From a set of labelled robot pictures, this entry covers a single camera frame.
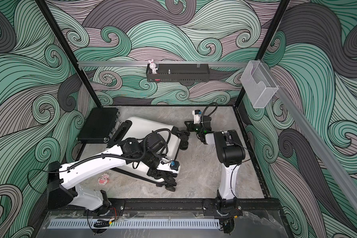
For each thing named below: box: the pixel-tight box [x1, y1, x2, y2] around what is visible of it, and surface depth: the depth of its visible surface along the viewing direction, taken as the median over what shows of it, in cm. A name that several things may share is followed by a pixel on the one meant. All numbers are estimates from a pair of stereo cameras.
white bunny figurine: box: [148, 58, 159, 74], surface depth 90 cm
